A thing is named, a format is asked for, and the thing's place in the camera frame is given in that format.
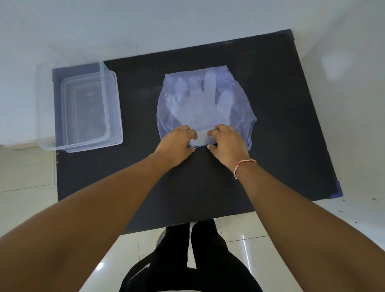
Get person's left hand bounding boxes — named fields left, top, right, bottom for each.
left=154, top=125, right=198, bottom=168

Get person's right hand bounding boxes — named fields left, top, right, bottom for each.
left=207, top=124, right=251, bottom=173

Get clear bluish plastic bag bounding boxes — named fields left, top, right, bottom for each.
left=156, top=65, right=258, bottom=151

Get person's right forearm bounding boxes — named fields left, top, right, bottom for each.
left=234, top=160, right=385, bottom=292

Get person's left forearm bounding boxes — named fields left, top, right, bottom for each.
left=0, top=153, right=174, bottom=292

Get person's black trousers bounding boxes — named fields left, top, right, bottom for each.
left=119, top=219, right=264, bottom=292

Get clear plastic container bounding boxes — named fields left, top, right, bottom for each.
left=36, top=61, right=111, bottom=151

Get red and white string bracelet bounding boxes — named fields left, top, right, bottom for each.
left=233, top=159, right=257, bottom=180

